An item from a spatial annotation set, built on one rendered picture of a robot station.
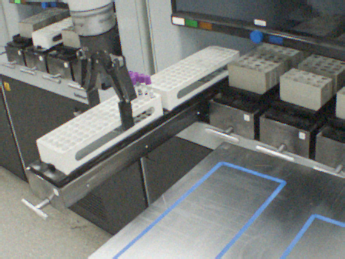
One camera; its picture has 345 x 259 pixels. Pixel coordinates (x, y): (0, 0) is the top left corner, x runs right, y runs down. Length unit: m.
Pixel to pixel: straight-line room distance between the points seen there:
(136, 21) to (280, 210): 0.80
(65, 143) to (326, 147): 0.56
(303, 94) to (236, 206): 0.39
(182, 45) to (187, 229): 0.68
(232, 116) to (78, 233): 1.14
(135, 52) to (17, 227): 1.12
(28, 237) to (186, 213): 1.44
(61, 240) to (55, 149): 1.17
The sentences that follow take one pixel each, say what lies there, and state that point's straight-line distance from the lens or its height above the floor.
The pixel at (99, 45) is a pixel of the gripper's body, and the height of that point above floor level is 1.04.
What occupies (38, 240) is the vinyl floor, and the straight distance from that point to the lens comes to 2.22.
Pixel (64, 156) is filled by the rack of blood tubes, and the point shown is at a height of 0.86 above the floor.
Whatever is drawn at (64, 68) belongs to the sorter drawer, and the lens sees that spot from 1.70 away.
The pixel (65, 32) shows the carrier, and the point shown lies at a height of 0.87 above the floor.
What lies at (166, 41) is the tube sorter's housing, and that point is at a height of 0.90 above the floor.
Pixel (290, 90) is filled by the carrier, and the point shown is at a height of 0.85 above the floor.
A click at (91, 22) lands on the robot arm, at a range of 1.02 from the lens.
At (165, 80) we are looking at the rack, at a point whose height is 0.86.
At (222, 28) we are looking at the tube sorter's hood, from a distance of 1.24.
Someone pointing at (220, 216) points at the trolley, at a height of 0.82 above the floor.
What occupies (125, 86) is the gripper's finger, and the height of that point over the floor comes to 0.95.
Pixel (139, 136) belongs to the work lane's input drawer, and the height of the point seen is 0.81.
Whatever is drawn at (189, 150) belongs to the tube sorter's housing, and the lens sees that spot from 1.40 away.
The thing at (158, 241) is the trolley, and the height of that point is 0.82.
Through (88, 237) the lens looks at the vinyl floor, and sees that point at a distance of 2.16.
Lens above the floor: 1.38
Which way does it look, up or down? 33 degrees down
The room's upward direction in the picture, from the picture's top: 7 degrees counter-clockwise
